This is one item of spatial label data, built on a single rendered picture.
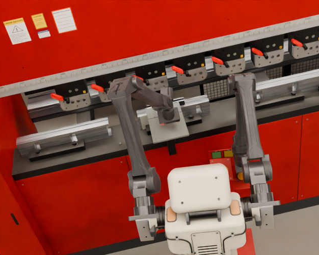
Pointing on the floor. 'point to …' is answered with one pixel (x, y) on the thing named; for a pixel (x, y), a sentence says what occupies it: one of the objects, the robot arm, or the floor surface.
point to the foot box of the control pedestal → (248, 248)
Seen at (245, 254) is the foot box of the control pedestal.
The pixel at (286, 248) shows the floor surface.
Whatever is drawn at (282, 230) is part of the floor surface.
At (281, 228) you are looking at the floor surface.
